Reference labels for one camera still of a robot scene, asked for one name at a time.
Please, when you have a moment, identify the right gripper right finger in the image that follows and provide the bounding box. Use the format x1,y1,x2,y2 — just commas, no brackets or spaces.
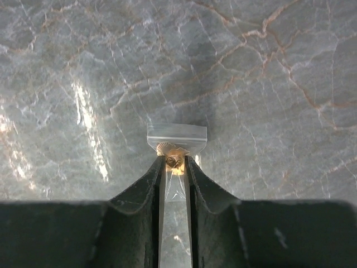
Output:
185,157,356,267

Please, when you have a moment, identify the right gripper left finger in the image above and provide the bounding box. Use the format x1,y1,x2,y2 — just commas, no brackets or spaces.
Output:
1,156,165,267

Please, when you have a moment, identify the small clear zip bag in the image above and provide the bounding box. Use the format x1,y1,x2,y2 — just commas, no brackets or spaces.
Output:
147,123,208,202

